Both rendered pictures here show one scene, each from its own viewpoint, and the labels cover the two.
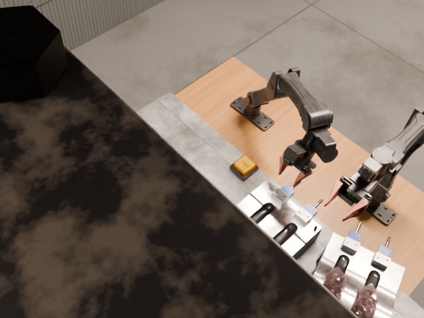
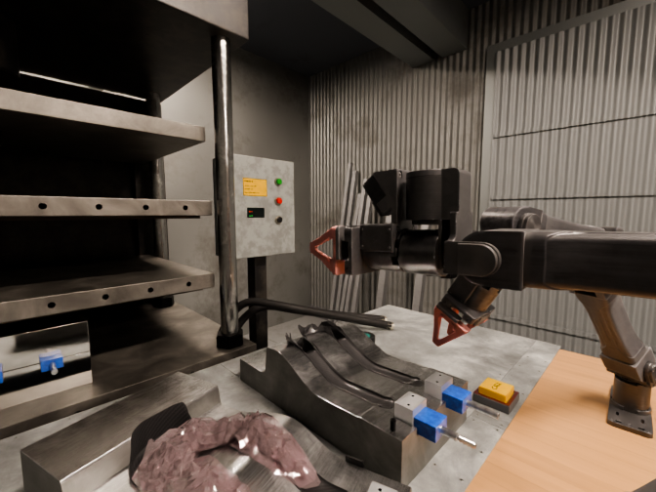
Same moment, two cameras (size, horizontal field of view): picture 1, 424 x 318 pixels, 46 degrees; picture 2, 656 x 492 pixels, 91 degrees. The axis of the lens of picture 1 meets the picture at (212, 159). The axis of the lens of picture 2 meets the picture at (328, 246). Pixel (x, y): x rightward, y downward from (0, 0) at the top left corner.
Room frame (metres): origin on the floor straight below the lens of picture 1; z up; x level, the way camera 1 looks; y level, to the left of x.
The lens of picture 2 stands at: (0.76, -0.87, 1.25)
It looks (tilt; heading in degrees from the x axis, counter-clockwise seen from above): 6 degrees down; 93
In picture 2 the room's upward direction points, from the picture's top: straight up
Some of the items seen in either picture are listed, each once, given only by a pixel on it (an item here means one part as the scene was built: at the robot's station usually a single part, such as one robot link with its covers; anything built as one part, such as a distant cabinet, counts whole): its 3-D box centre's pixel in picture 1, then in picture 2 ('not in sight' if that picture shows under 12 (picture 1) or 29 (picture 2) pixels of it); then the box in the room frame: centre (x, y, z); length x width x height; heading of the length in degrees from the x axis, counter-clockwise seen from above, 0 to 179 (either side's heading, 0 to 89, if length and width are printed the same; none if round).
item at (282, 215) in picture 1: (243, 248); (341, 371); (0.76, -0.13, 0.87); 0.50 x 0.26 x 0.14; 138
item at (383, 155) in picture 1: (383, 161); (453, 219); (0.89, -0.49, 1.24); 0.12 x 0.09 x 0.12; 139
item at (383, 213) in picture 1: (373, 198); not in sight; (1.03, -0.61, 0.84); 0.20 x 0.07 x 0.08; 49
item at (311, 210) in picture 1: (310, 210); (435, 427); (0.92, -0.36, 0.89); 0.13 x 0.05 x 0.05; 139
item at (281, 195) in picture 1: (288, 190); (462, 400); (0.99, -0.28, 0.89); 0.13 x 0.05 x 0.05; 137
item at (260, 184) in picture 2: not in sight; (258, 328); (0.39, 0.50, 0.74); 0.30 x 0.22 x 1.47; 48
